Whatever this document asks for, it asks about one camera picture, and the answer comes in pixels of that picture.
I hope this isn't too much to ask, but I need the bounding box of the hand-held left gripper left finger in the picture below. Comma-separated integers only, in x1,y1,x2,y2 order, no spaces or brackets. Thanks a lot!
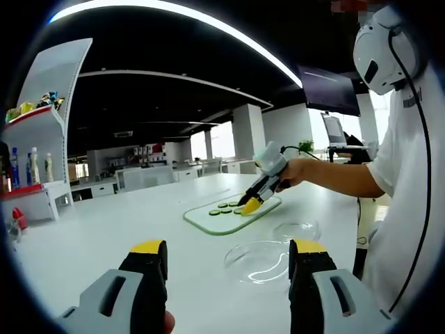
57,239,170,334

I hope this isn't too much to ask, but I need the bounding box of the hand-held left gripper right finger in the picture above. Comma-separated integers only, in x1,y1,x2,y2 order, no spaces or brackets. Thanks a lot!
288,238,396,334

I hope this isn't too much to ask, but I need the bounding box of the group of cucumber slices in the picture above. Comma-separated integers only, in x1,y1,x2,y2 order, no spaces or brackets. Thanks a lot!
207,200,246,216

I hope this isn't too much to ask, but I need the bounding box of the glass petri dish lid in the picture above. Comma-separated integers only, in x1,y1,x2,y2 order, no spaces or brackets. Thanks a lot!
272,219,321,244

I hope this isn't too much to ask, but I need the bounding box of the glass petri dish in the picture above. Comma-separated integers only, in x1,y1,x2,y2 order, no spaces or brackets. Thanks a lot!
223,239,292,285

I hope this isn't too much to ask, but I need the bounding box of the person's right hand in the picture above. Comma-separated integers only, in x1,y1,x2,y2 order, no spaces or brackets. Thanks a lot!
276,158,310,192

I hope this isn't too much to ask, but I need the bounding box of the person's left hand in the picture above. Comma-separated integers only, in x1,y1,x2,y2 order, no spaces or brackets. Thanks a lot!
163,310,176,334

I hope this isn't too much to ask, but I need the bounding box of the white green-edged cutting board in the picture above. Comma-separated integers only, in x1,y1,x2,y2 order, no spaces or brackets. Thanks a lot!
183,194,282,237

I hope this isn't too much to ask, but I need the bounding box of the white mesh office chair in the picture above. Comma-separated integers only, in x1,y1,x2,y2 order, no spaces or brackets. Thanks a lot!
201,157,223,177

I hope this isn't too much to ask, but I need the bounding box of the white-screen monitor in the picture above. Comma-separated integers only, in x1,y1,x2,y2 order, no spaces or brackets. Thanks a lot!
320,111,348,148

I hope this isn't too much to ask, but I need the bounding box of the ceiling-hung dark screen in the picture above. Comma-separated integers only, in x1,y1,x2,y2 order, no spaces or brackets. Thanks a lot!
297,64,361,118

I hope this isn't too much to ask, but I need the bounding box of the row of white office desks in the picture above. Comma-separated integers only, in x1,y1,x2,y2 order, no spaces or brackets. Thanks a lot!
69,158,260,202

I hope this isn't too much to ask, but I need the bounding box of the person in white shirt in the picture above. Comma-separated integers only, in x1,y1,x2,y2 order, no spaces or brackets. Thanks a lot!
353,65,445,314

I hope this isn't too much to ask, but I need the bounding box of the red round object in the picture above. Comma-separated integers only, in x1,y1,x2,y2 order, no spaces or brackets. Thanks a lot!
12,207,29,230

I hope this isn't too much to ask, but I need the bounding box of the white worn device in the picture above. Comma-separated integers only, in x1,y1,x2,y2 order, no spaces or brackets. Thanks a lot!
353,5,423,95

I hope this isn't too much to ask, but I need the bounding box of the long ceiling light strip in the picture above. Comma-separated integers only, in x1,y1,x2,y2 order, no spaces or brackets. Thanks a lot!
48,0,304,88

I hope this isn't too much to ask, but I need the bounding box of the white drink bottle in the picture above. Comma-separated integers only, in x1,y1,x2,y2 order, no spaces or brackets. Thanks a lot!
44,152,55,183
30,147,41,184

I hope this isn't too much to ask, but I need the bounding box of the dark snack packet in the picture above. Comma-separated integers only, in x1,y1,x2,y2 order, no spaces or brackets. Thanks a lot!
0,141,11,192

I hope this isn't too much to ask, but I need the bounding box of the dark blue snack bag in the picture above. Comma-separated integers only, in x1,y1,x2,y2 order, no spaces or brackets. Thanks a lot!
36,91,58,109

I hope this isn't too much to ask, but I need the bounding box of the green snack bag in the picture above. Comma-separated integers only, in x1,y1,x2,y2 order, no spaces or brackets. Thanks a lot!
5,106,25,122

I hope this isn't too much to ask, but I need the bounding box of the white display shelf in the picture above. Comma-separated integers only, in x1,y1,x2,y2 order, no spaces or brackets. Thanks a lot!
0,37,94,223

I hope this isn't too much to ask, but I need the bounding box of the wall display shelving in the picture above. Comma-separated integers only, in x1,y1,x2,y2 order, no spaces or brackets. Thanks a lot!
104,142,168,175

